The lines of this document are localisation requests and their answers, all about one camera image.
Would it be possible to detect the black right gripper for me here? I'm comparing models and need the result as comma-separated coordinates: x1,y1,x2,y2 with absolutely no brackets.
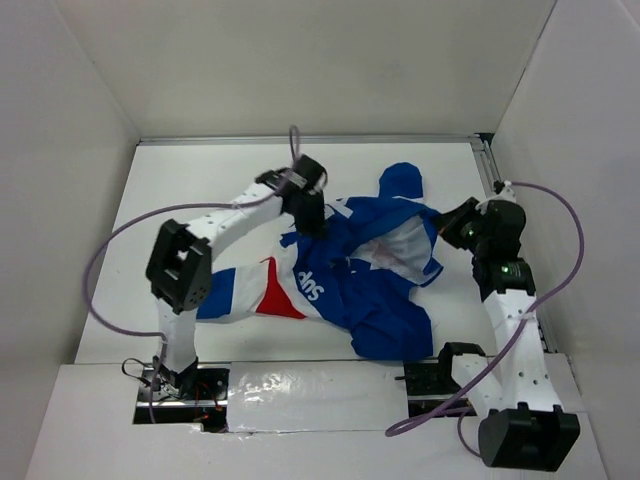
432,196,491,254

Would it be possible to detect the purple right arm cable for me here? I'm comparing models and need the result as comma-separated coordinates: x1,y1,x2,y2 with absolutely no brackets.
384,180,587,457

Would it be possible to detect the blue white red jacket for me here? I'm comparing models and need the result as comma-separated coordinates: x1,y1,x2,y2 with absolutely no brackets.
196,162,443,362

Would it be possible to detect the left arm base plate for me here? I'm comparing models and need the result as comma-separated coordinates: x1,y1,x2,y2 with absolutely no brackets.
133,364,230,433

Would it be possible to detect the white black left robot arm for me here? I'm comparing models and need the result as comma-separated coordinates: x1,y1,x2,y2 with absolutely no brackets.
146,155,327,399

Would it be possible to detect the white taped cover panel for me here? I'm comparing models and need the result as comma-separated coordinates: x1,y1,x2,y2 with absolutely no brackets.
226,360,408,433

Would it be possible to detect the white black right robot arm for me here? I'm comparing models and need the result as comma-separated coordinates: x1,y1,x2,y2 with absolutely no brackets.
434,198,581,472

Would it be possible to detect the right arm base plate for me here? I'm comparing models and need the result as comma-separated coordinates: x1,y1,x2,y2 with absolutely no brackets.
395,359,460,418

